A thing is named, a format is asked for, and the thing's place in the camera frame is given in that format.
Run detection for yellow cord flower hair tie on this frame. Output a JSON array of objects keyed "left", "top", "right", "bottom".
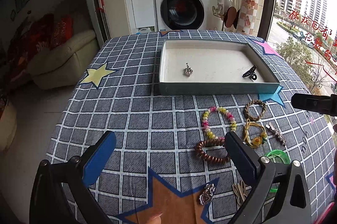
[{"left": 242, "top": 118, "right": 269, "bottom": 149}]

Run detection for green translucent bangle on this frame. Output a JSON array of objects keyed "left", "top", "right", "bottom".
[{"left": 265, "top": 149, "right": 291, "bottom": 193}]

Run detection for brown spiral hair tie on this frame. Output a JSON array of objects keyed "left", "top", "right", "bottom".
[{"left": 194, "top": 137, "right": 231, "bottom": 165}]

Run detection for pink yellow beaded bracelet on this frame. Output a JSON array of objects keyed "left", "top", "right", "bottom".
[{"left": 200, "top": 105, "right": 238, "bottom": 140}]

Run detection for black hair claw clip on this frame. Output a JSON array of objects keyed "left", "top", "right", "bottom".
[{"left": 242, "top": 65, "right": 258, "bottom": 81}]

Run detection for silver crown heart pendant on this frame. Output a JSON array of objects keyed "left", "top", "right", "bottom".
[{"left": 184, "top": 63, "right": 193, "bottom": 77}]

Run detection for person's left hand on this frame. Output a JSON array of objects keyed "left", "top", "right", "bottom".
[{"left": 146, "top": 212, "right": 163, "bottom": 224}]

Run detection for beige rubber bands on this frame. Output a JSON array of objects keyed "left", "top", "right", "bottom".
[{"left": 232, "top": 180, "right": 248, "bottom": 206}]

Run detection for silver heart brooch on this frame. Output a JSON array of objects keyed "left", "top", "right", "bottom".
[{"left": 198, "top": 184, "right": 216, "bottom": 206}]

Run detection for blue checkered star tablecloth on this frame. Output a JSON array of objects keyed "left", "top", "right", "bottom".
[{"left": 47, "top": 30, "right": 335, "bottom": 223}]

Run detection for cream leather sofa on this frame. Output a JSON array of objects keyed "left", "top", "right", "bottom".
[{"left": 27, "top": 30, "right": 99, "bottom": 90}]

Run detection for teal shallow tray box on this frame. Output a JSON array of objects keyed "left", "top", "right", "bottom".
[{"left": 159, "top": 39, "right": 280, "bottom": 96}]

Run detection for checkered pink gift bag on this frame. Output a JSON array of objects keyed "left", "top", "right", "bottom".
[{"left": 236, "top": 0, "right": 259, "bottom": 35}]

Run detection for red cushion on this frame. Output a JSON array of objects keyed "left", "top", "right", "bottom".
[{"left": 50, "top": 14, "right": 73, "bottom": 49}]

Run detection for brown round stool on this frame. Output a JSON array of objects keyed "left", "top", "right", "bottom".
[{"left": 223, "top": 6, "right": 238, "bottom": 28}]

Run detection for white front-load washing machine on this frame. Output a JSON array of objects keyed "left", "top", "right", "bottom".
[{"left": 155, "top": 0, "right": 209, "bottom": 32}]

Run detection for tan braided bracelet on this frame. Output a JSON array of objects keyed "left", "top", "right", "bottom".
[{"left": 243, "top": 99, "right": 268, "bottom": 122}]

